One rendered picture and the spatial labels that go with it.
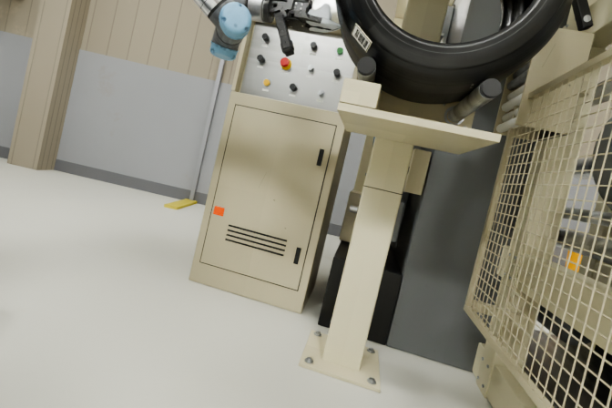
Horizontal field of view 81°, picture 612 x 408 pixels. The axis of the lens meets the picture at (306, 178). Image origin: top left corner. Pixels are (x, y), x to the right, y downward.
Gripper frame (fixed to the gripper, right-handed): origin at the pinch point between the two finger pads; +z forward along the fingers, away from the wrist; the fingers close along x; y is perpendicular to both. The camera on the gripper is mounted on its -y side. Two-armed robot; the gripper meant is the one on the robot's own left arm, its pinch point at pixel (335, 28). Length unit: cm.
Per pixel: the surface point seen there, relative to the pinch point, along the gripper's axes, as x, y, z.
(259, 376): 8, -101, 2
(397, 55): -10.5, -7.7, 17.7
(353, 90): -10.5, -17.7, 9.9
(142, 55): 244, 36, -241
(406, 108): 24.0, -11.5, 24.4
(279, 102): 60, -12, -28
